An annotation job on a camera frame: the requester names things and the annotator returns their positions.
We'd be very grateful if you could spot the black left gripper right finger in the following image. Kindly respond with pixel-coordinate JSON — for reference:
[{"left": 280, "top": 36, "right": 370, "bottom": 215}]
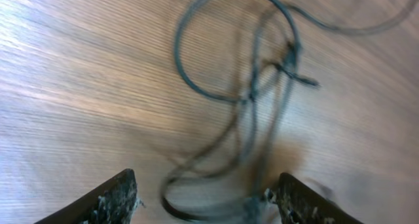
[{"left": 263, "top": 172, "right": 361, "bottom": 224}]

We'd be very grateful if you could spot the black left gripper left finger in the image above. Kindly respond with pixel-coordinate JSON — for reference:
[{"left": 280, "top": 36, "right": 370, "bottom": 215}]
[{"left": 36, "top": 168, "right": 143, "bottom": 224}]

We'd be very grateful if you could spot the black USB cable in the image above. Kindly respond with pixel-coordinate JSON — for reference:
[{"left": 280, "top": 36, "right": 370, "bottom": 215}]
[{"left": 159, "top": 0, "right": 419, "bottom": 223}]

